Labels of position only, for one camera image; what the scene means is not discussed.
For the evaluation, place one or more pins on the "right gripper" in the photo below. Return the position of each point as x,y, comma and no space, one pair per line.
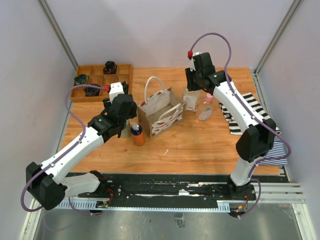
188,78

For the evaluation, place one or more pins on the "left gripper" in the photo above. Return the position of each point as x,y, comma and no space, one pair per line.
107,104

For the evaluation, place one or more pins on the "white cap clear bottle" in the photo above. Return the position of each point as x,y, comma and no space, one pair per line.
190,98

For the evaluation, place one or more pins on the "large cream lid bottle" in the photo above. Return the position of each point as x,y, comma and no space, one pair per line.
126,132

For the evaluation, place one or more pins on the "pink cap bottle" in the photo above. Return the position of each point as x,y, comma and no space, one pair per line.
204,107

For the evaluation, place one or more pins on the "wooden compartment tray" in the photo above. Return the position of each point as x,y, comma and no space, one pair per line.
124,73

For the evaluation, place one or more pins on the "watermelon print canvas bag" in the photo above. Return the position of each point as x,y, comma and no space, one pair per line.
159,111

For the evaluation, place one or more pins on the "black white striped cloth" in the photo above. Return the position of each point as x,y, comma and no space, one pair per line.
234,128

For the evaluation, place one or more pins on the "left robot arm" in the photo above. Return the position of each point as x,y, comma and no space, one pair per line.
48,182

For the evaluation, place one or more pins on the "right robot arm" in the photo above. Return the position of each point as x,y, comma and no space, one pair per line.
258,134

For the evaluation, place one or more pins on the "dark rolled sock right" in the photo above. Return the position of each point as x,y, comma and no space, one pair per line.
125,87

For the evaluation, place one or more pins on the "dark rolled sock centre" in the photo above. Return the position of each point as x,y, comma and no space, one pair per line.
93,90

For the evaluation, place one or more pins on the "dark rolled sock orange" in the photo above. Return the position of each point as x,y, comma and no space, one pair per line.
110,68

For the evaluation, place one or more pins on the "dark rolled sock green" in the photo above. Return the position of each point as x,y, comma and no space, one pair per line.
81,79

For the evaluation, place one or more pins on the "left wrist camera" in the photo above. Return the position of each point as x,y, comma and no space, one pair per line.
115,89

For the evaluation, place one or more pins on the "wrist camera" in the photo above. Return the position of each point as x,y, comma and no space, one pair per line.
115,89
194,61

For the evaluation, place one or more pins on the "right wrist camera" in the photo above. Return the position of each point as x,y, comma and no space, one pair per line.
194,61

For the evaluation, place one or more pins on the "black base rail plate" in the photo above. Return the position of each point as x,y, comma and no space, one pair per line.
174,191

